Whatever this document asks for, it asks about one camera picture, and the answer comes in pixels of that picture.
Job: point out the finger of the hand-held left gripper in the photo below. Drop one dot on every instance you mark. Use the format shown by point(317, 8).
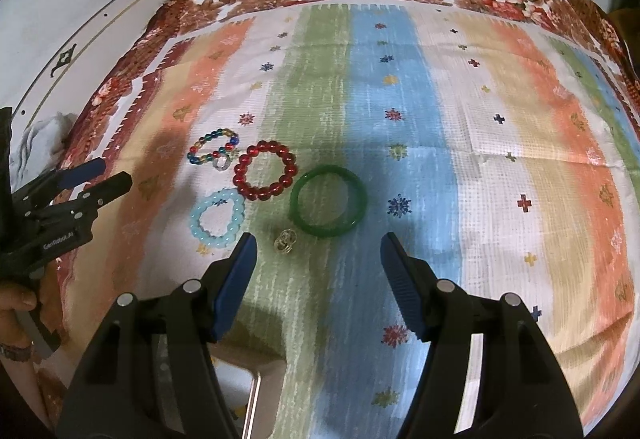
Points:
point(110, 186)
point(82, 171)

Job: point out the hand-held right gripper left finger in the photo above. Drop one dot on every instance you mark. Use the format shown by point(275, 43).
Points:
point(235, 279)

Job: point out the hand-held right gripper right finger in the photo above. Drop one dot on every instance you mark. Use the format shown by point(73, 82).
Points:
point(400, 274)

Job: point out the metal tin box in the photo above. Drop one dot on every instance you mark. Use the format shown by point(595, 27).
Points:
point(232, 379)

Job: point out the green jade bangle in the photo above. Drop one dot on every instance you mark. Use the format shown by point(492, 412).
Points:
point(296, 199)

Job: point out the person's left forearm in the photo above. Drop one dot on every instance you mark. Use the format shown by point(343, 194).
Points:
point(17, 384)

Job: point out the person's left hand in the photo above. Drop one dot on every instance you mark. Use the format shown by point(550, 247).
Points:
point(15, 300)

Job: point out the grey cloth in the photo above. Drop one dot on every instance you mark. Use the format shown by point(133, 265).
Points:
point(45, 134)

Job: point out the metal wristwatch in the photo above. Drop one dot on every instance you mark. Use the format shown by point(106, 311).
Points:
point(15, 352)

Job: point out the white headboard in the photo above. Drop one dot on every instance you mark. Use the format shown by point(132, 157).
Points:
point(75, 44)

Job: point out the striped woven mat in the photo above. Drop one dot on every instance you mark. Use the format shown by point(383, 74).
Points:
point(400, 94)

